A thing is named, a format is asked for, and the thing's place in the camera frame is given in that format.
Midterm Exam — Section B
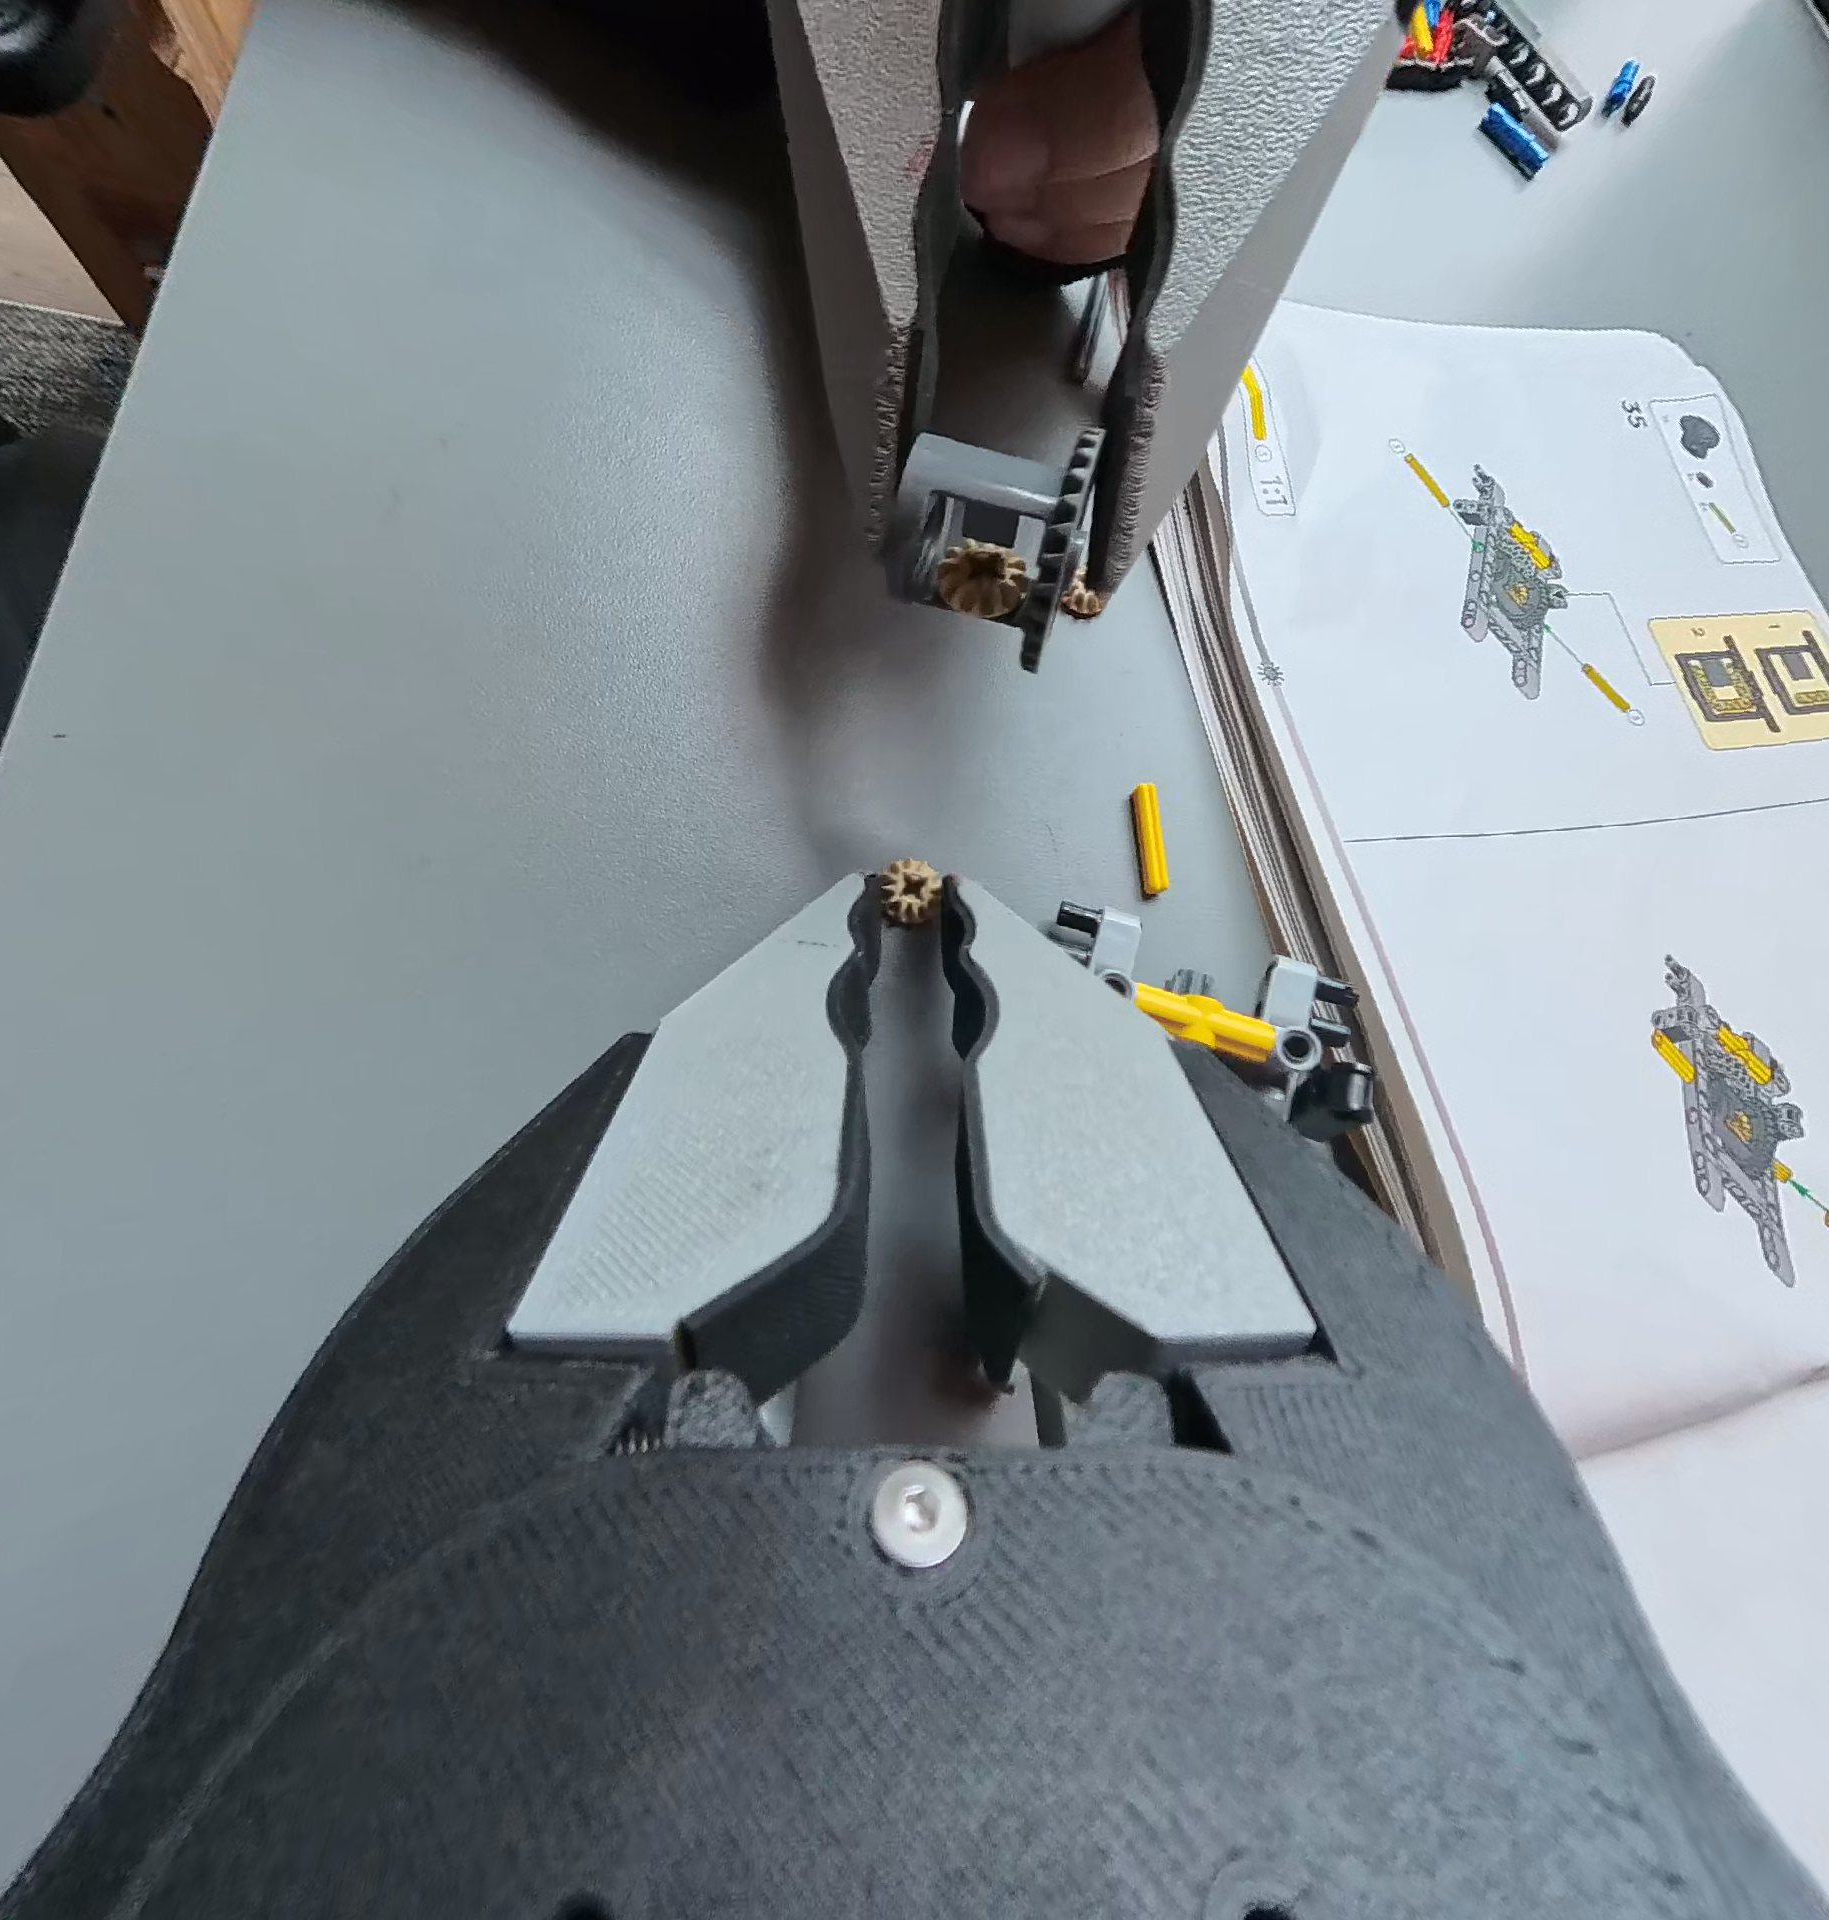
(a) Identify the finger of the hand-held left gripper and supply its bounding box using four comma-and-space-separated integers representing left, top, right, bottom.
1083, 0, 1405, 597
766, 0, 1004, 562

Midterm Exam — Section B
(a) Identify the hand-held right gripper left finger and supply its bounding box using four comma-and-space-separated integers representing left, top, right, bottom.
503, 875, 888, 1407

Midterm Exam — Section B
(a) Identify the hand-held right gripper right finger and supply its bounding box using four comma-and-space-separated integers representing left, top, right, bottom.
942, 875, 1323, 1396

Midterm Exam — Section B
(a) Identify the grey lego frame assembly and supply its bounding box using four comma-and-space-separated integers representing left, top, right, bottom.
1047, 896, 1377, 1146

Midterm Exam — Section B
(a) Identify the grey lego differential housing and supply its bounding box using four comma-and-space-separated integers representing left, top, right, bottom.
880, 423, 1112, 678

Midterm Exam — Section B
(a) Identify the pile of loose lego pieces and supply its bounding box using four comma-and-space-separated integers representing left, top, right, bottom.
1388, 0, 1598, 126

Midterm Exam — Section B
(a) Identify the lego instruction booklet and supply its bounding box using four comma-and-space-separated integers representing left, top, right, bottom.
1145, 299, 1829, 1920

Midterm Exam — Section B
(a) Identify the person's left hand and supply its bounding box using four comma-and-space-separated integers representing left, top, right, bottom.
960, 13, 1167, 267

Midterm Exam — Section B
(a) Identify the black mesh armrest chair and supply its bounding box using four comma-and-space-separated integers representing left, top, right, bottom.
0, 0, 136, 114

